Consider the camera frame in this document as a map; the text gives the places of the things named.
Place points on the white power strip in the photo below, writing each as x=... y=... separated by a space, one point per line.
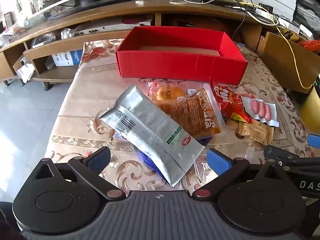
x=287 y=23

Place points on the red gummy candy packet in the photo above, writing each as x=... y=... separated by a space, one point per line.
x=228 y=102

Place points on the gold snack packet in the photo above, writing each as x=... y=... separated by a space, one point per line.
x=255 y=131

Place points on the wooden TV stand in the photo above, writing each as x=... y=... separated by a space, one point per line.
x=200 y=7

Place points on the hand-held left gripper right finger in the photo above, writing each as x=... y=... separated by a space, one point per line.
x=218 y=161

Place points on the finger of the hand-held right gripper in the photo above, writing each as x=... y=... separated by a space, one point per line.
x=272 y=151
x=314 y=140

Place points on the blue snack packet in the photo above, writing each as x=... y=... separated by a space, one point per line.
x=146 y=158

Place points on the long silver snack packet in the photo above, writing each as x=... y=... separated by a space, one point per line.
x=150 y=130

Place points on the red cardboard box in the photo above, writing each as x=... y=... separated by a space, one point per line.
x=175 y=65

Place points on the pink sausage packet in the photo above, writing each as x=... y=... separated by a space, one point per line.
x=260 y=110

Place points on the white appliance carton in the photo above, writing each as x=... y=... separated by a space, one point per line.
x=67 y=58

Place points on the red printed cake packet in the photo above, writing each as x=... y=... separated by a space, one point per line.
x=166 y=92

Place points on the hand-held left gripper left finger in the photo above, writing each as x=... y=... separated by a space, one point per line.
x=100 y=158

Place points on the floral tablecloth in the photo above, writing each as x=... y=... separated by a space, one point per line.
x=87 y=130

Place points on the yellow bin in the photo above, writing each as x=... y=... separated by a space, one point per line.
x=311 y=110

